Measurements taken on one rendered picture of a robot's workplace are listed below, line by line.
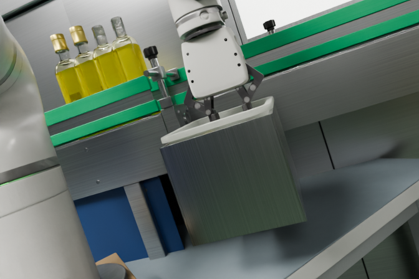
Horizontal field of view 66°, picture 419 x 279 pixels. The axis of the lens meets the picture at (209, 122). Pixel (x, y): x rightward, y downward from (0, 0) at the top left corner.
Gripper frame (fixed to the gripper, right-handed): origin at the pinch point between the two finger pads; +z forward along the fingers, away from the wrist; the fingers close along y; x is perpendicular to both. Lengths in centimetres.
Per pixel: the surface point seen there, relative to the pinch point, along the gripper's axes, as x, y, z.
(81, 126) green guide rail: -8.6, 34.3, -8.2
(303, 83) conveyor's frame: -16.3, -13.9, -1.6
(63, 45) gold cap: -21, 40, -30
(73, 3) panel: -34, 41, -45
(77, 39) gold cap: -21, 35, -30
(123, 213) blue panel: -8.7, 32.0, 13.3
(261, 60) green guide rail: -18.4, -7.1, -9.4
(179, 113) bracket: -8.1, 11.5, -4.1
